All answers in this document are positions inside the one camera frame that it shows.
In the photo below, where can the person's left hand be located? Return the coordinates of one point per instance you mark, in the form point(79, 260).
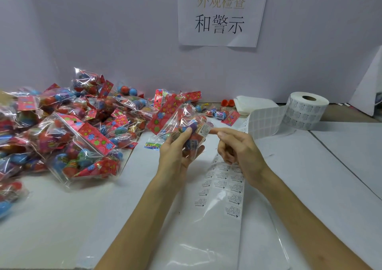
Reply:
point(173, 162)

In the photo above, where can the white paper wall sign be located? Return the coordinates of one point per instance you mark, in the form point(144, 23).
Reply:
point(222, 13)

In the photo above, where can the person's right hand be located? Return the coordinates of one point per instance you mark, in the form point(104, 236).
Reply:
point(244, 156)

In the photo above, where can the white leaning board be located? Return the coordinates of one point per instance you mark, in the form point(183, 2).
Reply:
point(368, 81)

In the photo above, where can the unrolled sticker backing strip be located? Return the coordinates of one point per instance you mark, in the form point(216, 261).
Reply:
point(220, 195)

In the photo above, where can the white sticker label roll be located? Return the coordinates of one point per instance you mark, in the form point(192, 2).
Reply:
point(307, 111)

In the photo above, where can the pile of clear toy bags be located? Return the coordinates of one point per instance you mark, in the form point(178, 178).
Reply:
point(74, 129)

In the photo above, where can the clear toy bag floral header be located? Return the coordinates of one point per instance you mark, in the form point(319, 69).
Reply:
point(168, 116)

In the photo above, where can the person's left thumb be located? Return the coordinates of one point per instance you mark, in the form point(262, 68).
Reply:
point(179, 136)

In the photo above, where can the person's right thumb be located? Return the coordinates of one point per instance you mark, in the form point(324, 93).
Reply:
point(225, 140)

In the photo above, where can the person's right forearm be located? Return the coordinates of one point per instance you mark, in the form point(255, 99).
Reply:
point(304, 228)

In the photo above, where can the person's left forearm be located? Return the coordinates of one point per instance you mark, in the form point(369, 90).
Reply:
point(140, 228)

